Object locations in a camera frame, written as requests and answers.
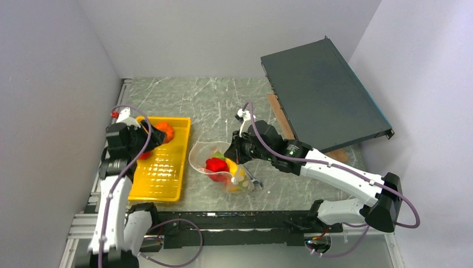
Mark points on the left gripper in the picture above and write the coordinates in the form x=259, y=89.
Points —
x=157, y=138

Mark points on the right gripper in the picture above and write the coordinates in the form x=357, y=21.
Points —
x=235, y=151

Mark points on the orange pumpkin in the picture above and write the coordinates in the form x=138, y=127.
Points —
x=167, y=129

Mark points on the red bell pepper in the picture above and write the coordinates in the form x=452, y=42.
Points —
x=217, y=167

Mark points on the clear dotted zip bag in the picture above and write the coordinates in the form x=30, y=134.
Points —
x=208, y=158

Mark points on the green cabbage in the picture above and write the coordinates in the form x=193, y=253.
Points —
x=219, y=155

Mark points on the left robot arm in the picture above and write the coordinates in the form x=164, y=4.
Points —
x=118, y=236

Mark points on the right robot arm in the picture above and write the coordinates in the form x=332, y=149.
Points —
x=375, y=198

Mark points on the red apple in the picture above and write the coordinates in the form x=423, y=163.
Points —
x=145, y=155

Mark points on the steel combination wrench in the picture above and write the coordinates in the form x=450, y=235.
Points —
x=257, y=184

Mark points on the yellow plastic tray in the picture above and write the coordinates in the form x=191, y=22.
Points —
x=159, y=178

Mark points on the wooden cutting board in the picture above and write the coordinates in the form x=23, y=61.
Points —
x=339, y=154

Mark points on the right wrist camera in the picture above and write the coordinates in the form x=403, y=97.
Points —
x=245, y=118

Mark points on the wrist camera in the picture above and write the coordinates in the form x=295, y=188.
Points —
x=125, y=116
x=245, y=118

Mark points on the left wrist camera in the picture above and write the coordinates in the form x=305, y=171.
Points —
x=125, y=116

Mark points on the dark green network switch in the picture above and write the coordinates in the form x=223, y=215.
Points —
x=324, y=102

